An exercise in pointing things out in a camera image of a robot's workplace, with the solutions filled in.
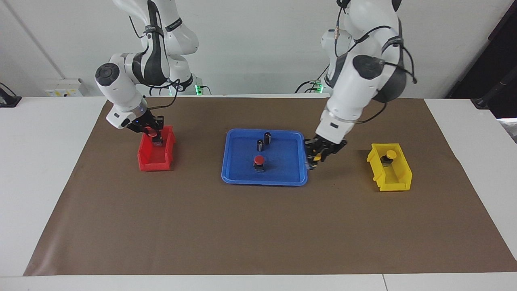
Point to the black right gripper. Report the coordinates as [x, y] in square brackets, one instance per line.
[143, 121]

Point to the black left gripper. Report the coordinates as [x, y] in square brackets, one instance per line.
[333, 146]

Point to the yellow push button switch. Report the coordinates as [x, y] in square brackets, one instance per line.
[391, 154]
[318, 155]

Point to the red push button switch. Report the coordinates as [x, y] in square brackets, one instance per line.
[259, 160]
[152, 131]

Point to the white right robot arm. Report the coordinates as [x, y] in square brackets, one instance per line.
[121, 93]

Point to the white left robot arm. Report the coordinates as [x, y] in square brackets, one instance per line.
[359, 85]

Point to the blue plastic tray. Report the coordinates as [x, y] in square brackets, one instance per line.
[282, 169]

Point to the red plastic parts bin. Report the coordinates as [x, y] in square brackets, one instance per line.
[155, 163]

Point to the small black cylinder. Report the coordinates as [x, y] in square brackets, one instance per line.
[260, 145]
[267, 138]

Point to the yellow plastic parts bin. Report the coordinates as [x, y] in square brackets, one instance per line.
[394, 186]

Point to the brown paper table mat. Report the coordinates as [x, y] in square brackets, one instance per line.
[202, 226]

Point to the black stand pole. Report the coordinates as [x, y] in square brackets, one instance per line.
[488, 99]

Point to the white wall socket box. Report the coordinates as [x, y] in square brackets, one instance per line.
[64, 89]

